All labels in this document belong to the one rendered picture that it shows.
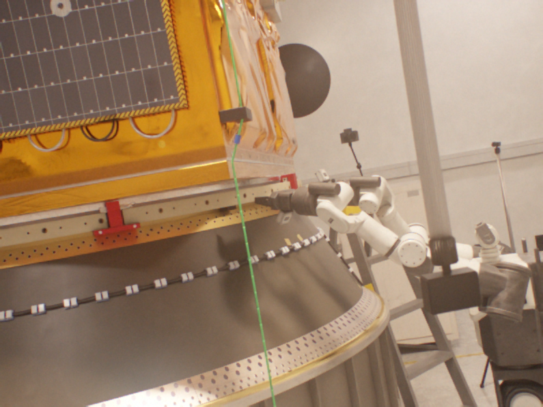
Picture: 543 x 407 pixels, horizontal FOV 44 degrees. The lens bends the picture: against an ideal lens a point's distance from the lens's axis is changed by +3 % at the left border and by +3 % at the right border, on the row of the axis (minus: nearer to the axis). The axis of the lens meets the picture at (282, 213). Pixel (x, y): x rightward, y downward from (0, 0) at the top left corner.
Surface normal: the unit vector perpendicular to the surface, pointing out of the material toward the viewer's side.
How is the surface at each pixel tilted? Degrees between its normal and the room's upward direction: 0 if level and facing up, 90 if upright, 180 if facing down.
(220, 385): 43
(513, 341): 101
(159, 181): 90
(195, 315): 62
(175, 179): 90
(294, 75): 90
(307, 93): 90
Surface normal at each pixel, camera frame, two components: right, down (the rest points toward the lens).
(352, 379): -0.55, 0.13
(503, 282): -0.10, -0.22
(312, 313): 0.62, -0.56
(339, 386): 0.80, -0.11
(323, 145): -0.08, 0.06
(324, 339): 0.40, -0.79
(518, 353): -0.18, 0.27
